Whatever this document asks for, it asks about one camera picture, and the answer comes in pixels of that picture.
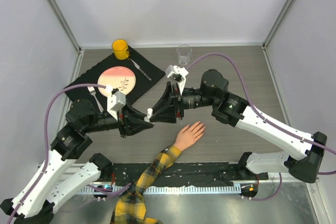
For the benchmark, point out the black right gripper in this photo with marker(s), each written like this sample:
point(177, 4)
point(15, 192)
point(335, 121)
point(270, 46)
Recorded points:
point(170, 106)

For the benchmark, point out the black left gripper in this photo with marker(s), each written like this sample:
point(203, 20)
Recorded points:
point(125, 123)

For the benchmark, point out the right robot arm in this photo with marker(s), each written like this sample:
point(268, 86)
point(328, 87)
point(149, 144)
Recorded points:
point(301, 153)

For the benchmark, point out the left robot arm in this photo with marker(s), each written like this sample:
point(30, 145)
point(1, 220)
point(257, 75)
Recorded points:
point(43, 196)

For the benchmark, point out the yellow plaid sleeve forearm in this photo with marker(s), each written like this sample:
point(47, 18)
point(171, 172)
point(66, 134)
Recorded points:
point(130, 207)

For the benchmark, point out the mannequin hand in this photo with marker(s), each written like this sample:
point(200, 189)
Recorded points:
point(189, 135)

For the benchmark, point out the black cloth placemat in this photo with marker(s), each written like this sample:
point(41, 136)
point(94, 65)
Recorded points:
point(96, 61)

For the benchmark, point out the pink round plate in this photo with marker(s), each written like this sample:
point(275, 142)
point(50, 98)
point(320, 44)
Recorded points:
point(118, 77)

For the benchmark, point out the silver fork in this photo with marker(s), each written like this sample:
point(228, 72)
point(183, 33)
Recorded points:
point(92, 91)

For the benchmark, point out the silver table knife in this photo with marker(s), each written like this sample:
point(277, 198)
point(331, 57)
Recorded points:
point(138, 67)

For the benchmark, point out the clear plastic cup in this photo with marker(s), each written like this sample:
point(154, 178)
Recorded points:
point(184, 53)

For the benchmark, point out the yellow mug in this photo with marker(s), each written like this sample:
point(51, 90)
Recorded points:
point(120, 49)

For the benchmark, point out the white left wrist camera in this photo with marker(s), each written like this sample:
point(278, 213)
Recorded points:
point(116, 100)

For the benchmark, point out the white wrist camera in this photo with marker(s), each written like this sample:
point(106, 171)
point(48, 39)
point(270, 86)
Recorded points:
point(178, 75)
point(116, 100)

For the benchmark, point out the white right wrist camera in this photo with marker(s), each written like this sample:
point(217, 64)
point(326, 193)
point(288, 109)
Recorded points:
point(178, 75)

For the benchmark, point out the white slotted cable duct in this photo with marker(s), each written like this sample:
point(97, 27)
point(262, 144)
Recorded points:
point(235, 189)

